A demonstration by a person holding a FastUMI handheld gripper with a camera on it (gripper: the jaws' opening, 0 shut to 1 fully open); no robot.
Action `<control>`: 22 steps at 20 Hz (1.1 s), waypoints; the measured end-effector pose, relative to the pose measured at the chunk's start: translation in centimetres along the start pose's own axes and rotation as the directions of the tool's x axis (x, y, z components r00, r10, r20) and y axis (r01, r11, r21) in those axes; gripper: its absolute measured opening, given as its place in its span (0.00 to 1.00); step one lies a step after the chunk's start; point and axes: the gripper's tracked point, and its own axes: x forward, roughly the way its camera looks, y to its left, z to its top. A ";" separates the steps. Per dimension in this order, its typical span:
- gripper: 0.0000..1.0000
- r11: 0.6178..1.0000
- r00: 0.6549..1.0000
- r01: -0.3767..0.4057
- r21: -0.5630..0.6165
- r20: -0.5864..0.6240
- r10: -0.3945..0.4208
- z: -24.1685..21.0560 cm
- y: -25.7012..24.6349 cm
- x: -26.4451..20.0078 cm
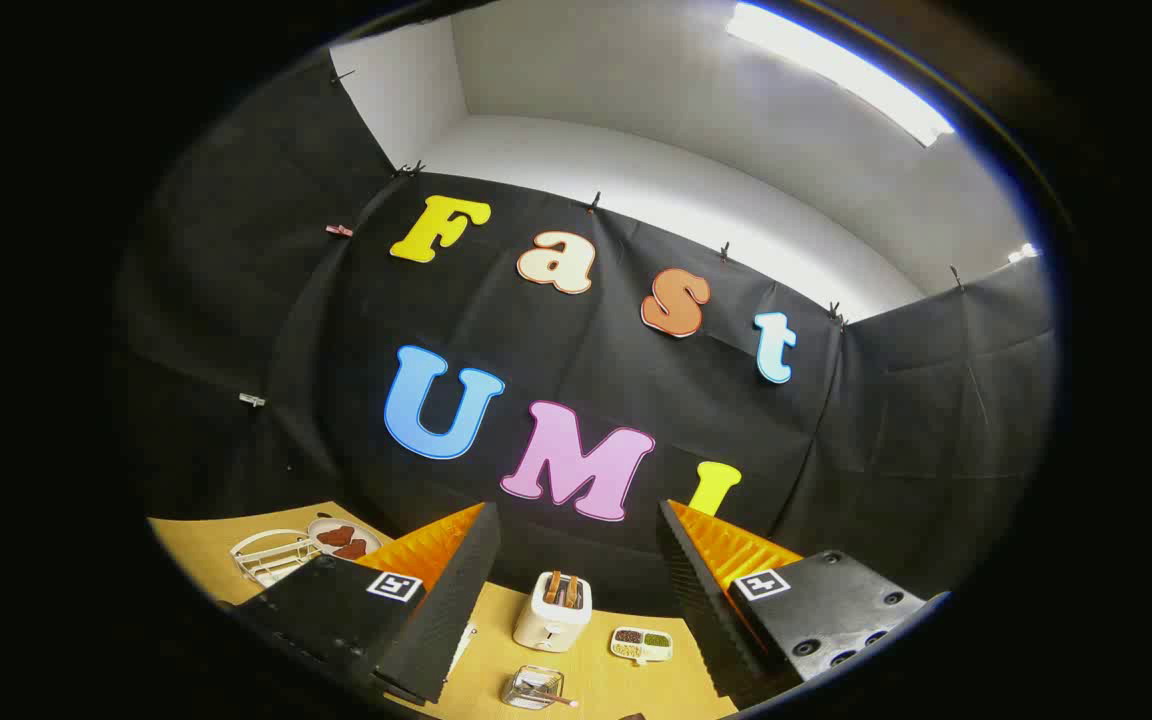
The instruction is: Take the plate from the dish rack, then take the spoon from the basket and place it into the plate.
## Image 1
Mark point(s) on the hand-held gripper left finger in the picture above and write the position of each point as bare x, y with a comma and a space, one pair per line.
456, 600

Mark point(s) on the brown toast slice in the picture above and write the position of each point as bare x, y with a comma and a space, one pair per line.
573, 592
553, 588

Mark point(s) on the cream toaster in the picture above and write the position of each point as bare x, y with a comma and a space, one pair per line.
548, 625

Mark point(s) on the black backdrop cloth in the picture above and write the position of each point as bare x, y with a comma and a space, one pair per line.
636, 380

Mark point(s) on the white divided dish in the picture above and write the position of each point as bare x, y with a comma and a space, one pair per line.
641, 645

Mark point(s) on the plate with heart cookies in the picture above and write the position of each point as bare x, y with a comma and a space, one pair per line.
321, 527

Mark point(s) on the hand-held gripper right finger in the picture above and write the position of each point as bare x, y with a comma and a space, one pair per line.
701, 600

